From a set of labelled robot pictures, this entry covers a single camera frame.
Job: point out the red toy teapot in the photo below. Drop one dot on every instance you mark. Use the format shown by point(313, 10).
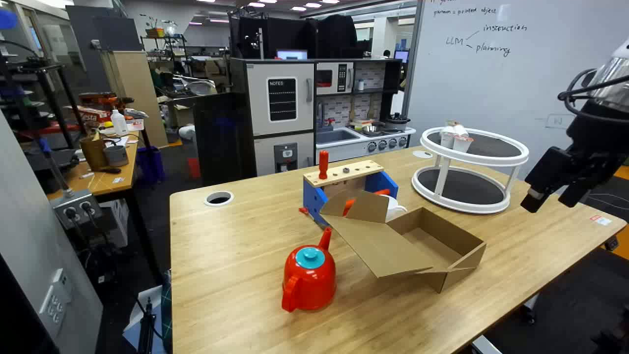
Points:
point(309, 275)

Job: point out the white two-tier round stand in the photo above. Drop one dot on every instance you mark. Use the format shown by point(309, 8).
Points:
point(476, 181)

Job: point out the red toy peg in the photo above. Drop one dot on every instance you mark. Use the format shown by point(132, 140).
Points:
point(323, 163)

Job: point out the toy microwave oven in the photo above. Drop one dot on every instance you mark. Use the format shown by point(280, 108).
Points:
point(333, 77)

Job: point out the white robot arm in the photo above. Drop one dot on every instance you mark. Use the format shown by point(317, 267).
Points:
point(600, 90)

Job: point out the open cardboard box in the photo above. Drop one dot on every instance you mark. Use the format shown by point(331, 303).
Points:
point(411, 246)

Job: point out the wooden side desk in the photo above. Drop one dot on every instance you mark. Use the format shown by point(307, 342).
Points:
point(101, 183)

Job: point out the small cardboard box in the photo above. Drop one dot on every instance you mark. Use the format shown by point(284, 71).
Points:
point(103, 153)

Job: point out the white spray bottle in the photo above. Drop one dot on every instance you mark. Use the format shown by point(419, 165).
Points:
point(118, 122)

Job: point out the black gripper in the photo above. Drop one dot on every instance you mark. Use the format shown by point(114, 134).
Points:
point(598, 148)

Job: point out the white toy kitchen set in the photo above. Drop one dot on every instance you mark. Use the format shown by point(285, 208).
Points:
point(285, 122)

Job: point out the red white warning sticker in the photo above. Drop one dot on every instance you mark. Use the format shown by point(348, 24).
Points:
point(604, 220)

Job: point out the whiteboard with writing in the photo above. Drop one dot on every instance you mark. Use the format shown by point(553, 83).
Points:
point(500, 63)

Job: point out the white cup on stand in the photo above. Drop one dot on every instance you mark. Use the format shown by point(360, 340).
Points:
point(462, 140)
point(447, 136)

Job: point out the blue wooden toy bench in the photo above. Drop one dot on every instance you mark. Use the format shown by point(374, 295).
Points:
point(331, 179)

